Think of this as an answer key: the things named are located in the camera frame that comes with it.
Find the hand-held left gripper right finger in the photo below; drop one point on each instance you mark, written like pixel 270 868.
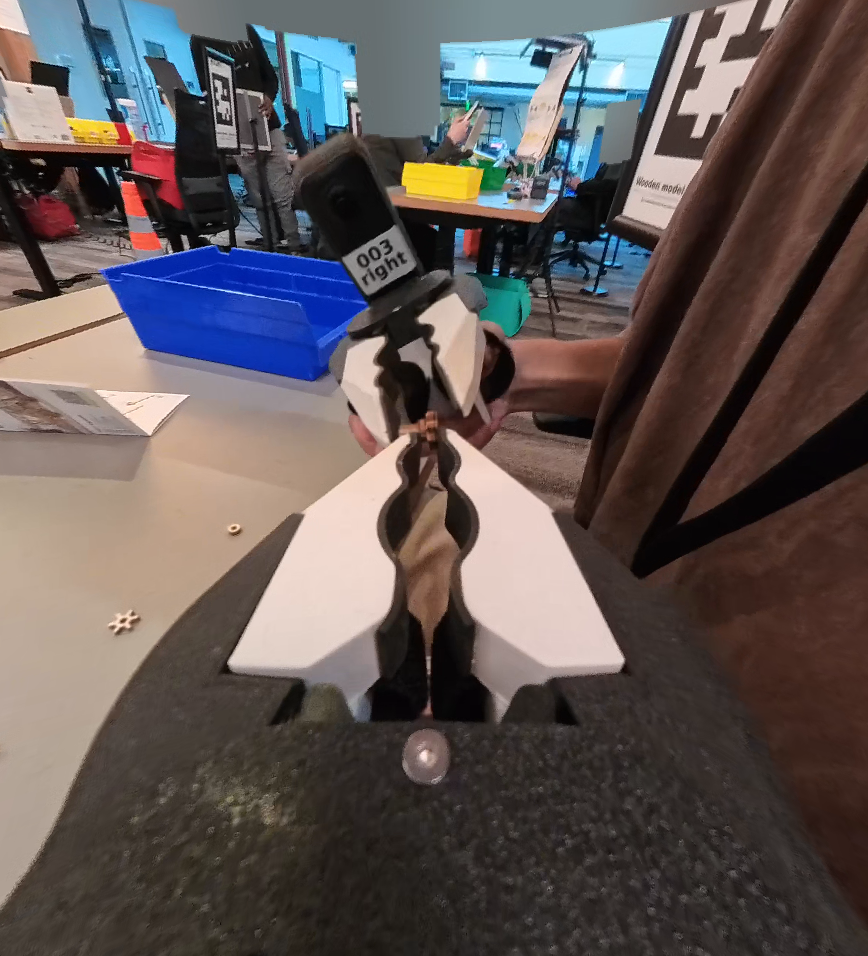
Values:
pixel 538 590

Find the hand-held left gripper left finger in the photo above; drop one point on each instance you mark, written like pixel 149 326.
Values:
pixel 314 590

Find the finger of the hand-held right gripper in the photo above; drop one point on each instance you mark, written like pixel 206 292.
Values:
pixel 368 388
pixel 458 358

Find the small wooden gear part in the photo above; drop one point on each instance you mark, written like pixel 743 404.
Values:
pixel 425 432

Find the person's right forearm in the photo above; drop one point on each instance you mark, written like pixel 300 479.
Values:
pixel 576 373

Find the grey desk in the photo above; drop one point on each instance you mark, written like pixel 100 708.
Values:
pixel 180 485

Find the person's right hand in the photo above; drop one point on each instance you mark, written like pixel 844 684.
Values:
pixel 512 381

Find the green bucket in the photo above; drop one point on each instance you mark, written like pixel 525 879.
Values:
pixel 507 305

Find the yellow plastic bin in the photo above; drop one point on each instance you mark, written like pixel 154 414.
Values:
pixel 441 181
pixel 94 131

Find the person's khaki pants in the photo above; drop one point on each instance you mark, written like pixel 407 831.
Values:
pixel 426 556

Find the small marker sign on stand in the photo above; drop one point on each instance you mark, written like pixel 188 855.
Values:
pixel 253 119

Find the wooden edged work table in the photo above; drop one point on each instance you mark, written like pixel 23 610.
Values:
pixel 478 209

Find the black office chair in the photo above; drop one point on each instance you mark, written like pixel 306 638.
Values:
pixel 202 172

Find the blue plastic bin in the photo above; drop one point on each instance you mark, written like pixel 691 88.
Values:
pixel 217 314

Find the wooden cross-shaped part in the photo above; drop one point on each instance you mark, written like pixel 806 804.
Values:
pixel 124 621

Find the red chair cover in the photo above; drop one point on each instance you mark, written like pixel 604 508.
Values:
pixel 156 175

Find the orange traffic cone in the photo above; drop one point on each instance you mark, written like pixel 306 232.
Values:
pixel 140 220

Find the tall wooden model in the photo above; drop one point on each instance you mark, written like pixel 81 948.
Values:
pixel 546 104

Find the red bag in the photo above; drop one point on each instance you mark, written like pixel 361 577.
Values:
pixel 49 216

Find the folded instruction leaflet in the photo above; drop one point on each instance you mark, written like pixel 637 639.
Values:
pixel 53 407

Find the wooden top table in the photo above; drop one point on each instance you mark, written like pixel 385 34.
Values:
pixel 30 147

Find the white cardboard box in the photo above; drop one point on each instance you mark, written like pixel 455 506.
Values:
pixel 34 112

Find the white marker sign board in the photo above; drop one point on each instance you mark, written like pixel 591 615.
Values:
pixel 695 119

